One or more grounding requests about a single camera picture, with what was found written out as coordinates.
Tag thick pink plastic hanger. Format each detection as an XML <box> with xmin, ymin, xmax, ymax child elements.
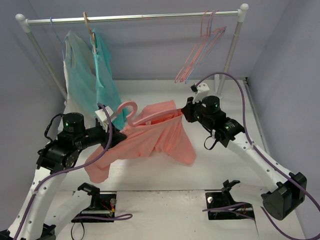
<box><xmin>116</xmin><ymin>100</ymin><xmax>181</xmax><ymax>127</ymax></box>

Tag salmon pink t shirt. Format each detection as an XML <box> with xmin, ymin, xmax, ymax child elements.
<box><xmin>84</xmin><ymin>100</ymin><xmax>196</xmax><ymax>184</ymax></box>

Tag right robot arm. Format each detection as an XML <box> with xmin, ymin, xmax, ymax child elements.
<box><xmin>181</xmin><ymin>95</ymin><xmax>307</xmax><ymax>221</ymax></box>

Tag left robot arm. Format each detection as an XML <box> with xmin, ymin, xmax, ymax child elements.
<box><xmin>0</xmin><ymin>112</ymin><xmax>127</xmax><ymax>240</ymax></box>

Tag teal green t shirt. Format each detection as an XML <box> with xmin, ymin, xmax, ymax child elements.
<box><xmin>89</xmin><ymin>28</ymin><xmax>126</xmax><ymax>131</ymax></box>

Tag pale mint white shirt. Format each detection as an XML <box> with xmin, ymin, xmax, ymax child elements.
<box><xmin>63</xmin><ymin>30</ymin><xmax>98</xmax><ymax>119</ymax></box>

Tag thin pink hanger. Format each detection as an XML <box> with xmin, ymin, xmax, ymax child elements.
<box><xmin>174</xmin><ymin>9</ymin><xmax>227</xmax><ymax>84</ymax></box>

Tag wooden hanger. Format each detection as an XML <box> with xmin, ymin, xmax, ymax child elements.
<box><xmin>83</xmin><ymin>11</ymin><xmax>97</xmax><ymax>54</ymax></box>

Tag white metal clothes rack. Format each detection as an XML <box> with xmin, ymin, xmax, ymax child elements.
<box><xmin>15</xmin><ymin>3</ymin><xmax>249</xmax><ymax>100</ymax></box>

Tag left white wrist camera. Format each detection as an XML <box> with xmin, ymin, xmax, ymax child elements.
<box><xmin>95</xmin><ymin>106</ymin><xmax>117</xmax><ymax>132</ymax></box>

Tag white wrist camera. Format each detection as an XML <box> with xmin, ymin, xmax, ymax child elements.
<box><xmin>95</xmin><ymin>106</ymin><xmax>117</xmax><ymax>132</ymax></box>
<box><xmin>190</xmin><ymin>83</ymin><xmax>210</xmax><ymax>104</ymax></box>

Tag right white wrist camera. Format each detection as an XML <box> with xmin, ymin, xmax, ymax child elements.
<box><xmin>190</xmin><ymin>83</ymin><xmax>210</xmax><ymax>104</ymax></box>

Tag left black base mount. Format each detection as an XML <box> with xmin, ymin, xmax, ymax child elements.
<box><xmin>71</xmin><ymin>183</ymin><xmax>117</xmax><ymax>223</ymax></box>

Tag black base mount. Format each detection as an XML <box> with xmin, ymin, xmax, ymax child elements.
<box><xmin>71</xmin><ymin>183</ymin><xmax>117</xmax><ymax>223</ymax></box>
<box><xmin>203</xmin><ymin>180</ymin><xmax>255</xmax><ymax>221</ymax></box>

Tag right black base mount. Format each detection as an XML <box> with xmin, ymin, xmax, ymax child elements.
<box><xmin>203</xmin><ymin>180</ymin><xmax>255</xmax><ymax>221</ymax></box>

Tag blue wire hanger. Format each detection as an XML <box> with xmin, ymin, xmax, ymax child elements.
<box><xmin>49</xmin><ymin>17</ymin><xmax>66</xmax><ymax>60</ymax></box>

